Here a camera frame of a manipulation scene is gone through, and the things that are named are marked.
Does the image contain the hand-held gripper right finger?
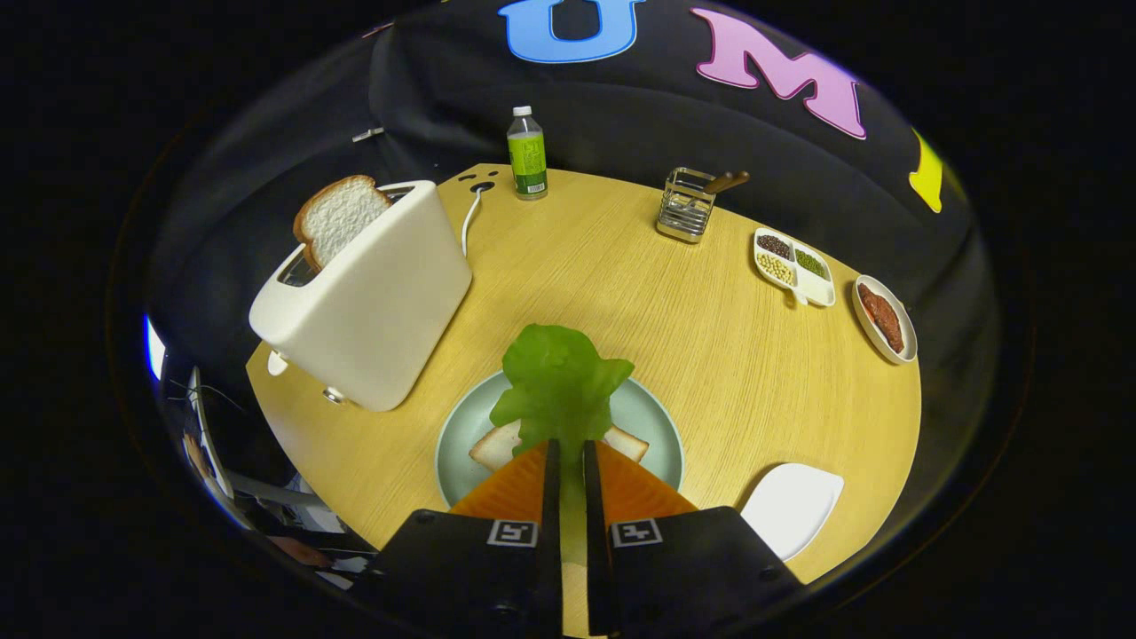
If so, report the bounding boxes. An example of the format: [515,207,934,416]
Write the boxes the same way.
[582,439,806,638]

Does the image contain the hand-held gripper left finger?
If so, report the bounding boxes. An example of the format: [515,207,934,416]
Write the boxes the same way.
[368,438,564,639]

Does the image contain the green lettuce leaf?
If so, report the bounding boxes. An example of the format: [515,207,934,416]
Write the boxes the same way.
[489,323,636,569]

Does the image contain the toasted bread slice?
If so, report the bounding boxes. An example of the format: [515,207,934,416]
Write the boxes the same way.
[293,175,394,273]

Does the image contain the white bread slice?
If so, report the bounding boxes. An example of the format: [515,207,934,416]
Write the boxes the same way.
[468,419,651,473]

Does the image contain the pale green round plate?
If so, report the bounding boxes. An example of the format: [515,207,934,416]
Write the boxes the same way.
[434,368,686,509]

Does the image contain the white square plate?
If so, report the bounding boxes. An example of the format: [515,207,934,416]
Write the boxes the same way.
[739,461,845,563]

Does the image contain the white toaster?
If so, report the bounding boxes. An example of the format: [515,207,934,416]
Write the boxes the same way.
[248,180,473,413]

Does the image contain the white divided dish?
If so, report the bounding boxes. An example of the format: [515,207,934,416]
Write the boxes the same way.
[753,227,837,308]

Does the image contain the white round plate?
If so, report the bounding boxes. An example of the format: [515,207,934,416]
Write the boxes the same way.
[852,274,919,366]

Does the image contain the white framed flat device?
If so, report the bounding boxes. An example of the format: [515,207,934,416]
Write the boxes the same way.
[182,368,236,500]

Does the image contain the red meat slices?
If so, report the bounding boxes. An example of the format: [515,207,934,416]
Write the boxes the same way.
[857,282,904,354]

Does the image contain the green label drink bottle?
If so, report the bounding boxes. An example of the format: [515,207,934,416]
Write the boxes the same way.
[507,106,549,201]

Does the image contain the lit monitor screen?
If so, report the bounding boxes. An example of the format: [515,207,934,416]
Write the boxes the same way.
[142,312,168,383]

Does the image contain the white toaster cable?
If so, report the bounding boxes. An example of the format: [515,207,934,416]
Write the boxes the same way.
[461,185,491,258]

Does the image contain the metal wire utensil holder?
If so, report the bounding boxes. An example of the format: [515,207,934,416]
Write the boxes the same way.
[655,167,718,244]

